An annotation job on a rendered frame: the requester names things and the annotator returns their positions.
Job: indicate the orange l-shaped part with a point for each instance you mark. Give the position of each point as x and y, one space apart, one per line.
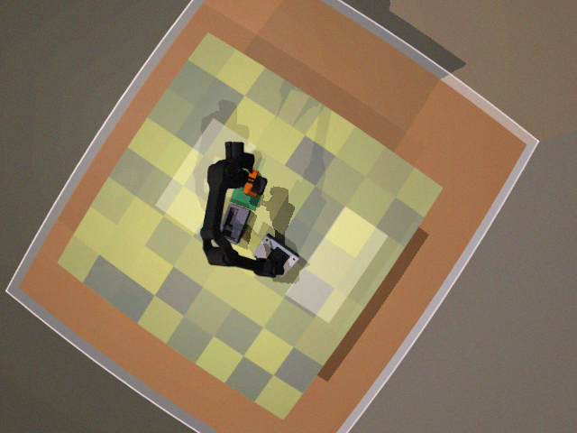
248 186

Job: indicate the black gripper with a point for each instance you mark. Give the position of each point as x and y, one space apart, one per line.
258 185

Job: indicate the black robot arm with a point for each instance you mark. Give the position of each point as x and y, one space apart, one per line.
226 174

